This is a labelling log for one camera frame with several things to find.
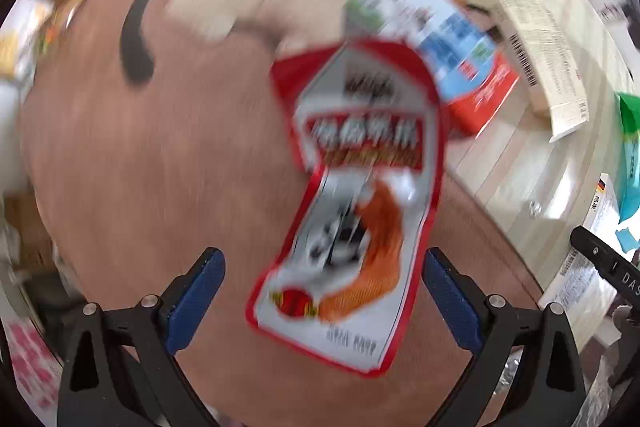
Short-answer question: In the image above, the green blue plastic wrapper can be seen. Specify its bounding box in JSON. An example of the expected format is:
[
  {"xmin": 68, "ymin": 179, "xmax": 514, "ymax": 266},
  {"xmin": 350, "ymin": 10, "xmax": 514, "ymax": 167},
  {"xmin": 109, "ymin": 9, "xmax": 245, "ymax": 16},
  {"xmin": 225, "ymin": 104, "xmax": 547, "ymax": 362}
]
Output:
[{"xmin": 617, "ymin": 93, "xmax": 639, "ymax": 223}]

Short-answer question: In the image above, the cat pattern table mat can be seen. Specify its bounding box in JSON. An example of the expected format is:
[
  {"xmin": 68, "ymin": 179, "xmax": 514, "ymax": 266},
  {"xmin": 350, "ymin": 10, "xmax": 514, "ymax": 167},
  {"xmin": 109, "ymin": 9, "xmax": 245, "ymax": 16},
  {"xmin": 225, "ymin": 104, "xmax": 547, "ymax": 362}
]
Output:
[{"xmin": 19, "ymin": 0, "xmax": 637, "ymax": 427}]

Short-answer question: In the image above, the red white snack bag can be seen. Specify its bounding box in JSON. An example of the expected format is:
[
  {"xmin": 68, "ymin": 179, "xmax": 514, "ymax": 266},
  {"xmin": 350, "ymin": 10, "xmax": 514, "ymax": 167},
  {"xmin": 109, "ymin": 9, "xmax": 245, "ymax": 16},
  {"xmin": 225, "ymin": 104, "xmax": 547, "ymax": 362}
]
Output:
[{"xmin": 245, "ymin": 39, "xmax": 445, "ymax": 377}]

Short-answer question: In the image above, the pink floral bag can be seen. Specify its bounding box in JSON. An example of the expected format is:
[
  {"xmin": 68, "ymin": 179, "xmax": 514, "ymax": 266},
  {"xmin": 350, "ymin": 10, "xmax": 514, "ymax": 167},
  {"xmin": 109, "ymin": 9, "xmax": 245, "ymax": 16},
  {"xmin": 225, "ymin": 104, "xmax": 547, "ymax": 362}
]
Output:
[{"xmin": 4, "ymin": 320, "xmax": 62, "ymax": 411}]

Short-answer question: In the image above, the blue white milk carton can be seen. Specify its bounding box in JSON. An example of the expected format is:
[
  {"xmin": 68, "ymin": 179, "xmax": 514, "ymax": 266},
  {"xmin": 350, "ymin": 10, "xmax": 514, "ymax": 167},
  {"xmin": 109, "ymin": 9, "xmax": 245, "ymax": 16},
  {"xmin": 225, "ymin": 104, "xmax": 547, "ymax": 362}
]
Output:
[{"xmin": 344, "ymin": 0, "xmax": 518, "ymax": 135}]

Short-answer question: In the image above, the white printed leaflet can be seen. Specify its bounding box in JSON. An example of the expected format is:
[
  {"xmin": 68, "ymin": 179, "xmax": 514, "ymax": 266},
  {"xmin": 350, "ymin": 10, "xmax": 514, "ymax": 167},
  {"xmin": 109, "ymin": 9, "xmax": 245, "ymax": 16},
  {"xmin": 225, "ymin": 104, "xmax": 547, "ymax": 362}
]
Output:
[{"xmin": 538, "ymin": 173, "xmax": 623, "ymax": 351}]

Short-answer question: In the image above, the cream flat printed box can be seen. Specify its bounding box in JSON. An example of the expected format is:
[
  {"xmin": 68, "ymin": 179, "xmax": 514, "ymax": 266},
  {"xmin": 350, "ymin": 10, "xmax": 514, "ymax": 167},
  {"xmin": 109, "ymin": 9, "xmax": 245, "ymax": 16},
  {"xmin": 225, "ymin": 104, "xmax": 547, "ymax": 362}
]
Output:
[{"xmin": 471, "ymin": 0, "xmax": 589, "ymax": 142}]

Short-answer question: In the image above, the silver blister pill pack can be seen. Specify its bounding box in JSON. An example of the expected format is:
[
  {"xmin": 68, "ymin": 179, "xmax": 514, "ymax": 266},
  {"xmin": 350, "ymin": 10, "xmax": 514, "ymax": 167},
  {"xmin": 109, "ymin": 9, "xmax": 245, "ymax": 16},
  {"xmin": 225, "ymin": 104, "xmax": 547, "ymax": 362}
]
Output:
[{"xmin": 494, "ymin": 348, "xmax": 523, "ymax": 395}]

